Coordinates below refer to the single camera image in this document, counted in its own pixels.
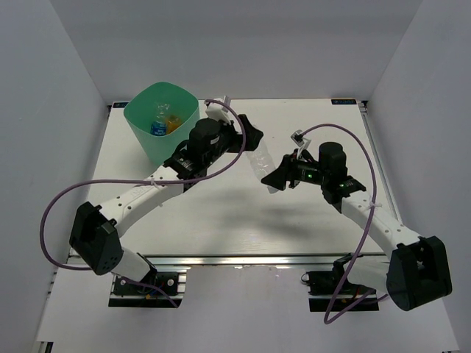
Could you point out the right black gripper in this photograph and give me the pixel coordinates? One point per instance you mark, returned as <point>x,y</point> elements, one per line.
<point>287,171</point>

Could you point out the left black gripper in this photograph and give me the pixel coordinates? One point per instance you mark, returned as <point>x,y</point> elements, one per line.
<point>253,136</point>

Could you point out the clear unlabelled plastic bottle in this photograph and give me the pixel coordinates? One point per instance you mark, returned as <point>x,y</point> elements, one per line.
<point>261,161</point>

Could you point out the orange plastic bottle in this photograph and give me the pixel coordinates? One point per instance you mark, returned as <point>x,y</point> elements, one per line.
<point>173,122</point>

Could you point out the blue cap water bottle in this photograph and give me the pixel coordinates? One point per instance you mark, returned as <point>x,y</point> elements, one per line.
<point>158,127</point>

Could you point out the clear bottle yellow cap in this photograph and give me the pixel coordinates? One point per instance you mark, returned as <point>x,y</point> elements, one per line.
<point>162,110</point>

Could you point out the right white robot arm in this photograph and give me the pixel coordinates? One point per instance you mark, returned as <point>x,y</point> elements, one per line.
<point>416,271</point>

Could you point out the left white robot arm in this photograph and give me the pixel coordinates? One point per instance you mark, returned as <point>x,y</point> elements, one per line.
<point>97,230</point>

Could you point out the green plastic bin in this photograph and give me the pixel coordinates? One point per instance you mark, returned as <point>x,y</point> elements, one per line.
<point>140,113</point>

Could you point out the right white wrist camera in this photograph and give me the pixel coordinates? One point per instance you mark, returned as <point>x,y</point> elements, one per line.
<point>301,141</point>

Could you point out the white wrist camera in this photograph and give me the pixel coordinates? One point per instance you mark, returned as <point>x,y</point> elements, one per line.
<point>219,112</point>
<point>301,141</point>

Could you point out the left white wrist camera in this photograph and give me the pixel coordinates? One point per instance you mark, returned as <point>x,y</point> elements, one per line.
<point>219,112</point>

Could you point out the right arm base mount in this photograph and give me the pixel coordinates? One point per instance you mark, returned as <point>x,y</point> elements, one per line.
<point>322,284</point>

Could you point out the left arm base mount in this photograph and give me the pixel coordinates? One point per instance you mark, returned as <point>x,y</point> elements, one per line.
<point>164,288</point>

